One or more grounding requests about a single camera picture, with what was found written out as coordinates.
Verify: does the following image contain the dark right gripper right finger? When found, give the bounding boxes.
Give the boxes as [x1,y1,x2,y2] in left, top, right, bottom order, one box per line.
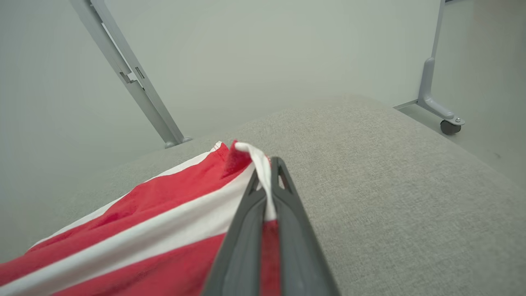
[270,156,341,296]

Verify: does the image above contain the grey partition leg with caster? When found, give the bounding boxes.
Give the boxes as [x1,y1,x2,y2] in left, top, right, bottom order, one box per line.
[416,0,466,136]

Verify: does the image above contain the grey fabric sofa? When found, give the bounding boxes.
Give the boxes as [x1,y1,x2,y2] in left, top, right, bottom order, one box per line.
[0,94,526,296]

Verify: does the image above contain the grey double partition post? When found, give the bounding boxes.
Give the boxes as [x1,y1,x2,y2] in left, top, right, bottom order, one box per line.
[69,0,193,149]

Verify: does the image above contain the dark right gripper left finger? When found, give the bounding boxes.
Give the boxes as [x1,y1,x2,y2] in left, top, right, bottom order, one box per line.
[201,169,268,296]

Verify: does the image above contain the red shorts with white stripe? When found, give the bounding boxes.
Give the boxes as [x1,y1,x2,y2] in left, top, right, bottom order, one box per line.
[0,140,282,296]

